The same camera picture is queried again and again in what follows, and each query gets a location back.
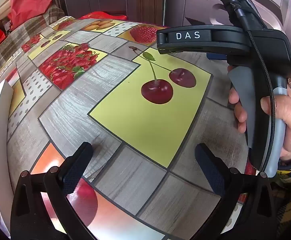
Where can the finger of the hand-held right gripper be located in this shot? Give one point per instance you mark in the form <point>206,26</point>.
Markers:
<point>223,41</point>

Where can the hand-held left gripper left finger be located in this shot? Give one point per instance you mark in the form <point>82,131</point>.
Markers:
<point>71,177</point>

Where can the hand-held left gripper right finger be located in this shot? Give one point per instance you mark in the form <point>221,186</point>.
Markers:
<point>210,172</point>

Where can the person's right forearm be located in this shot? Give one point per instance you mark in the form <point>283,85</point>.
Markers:
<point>290,200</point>

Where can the fruit print tablecloth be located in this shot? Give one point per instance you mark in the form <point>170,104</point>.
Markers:
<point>148,130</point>

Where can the brown plaid blanket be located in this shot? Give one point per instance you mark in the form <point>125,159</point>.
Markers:
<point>10,42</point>

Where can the red plastic bag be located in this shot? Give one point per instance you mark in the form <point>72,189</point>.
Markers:
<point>28,0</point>

